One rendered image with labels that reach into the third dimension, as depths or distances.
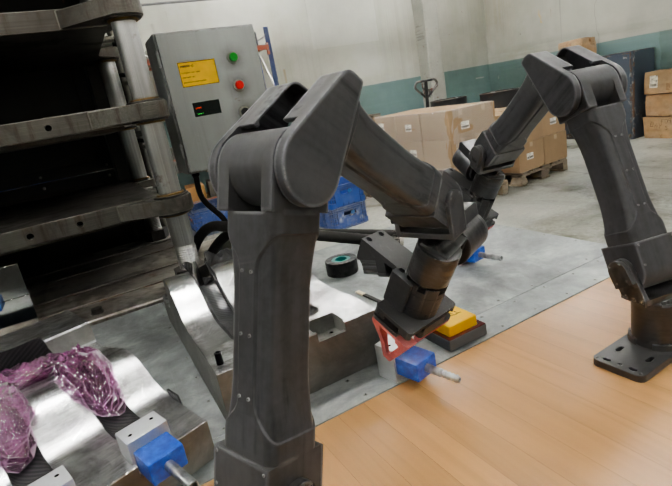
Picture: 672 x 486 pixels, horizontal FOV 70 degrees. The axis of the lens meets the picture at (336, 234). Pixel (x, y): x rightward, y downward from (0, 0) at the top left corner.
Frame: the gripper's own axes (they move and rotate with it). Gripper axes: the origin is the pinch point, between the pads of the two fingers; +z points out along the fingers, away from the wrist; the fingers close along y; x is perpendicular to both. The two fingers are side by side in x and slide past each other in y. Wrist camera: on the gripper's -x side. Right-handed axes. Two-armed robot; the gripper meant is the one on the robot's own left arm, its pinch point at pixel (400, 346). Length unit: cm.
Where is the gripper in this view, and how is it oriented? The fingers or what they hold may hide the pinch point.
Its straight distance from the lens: 74.0
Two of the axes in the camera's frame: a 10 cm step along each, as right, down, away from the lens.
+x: 6.6, 5.5, -5.2
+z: -1.7, 7.8, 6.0
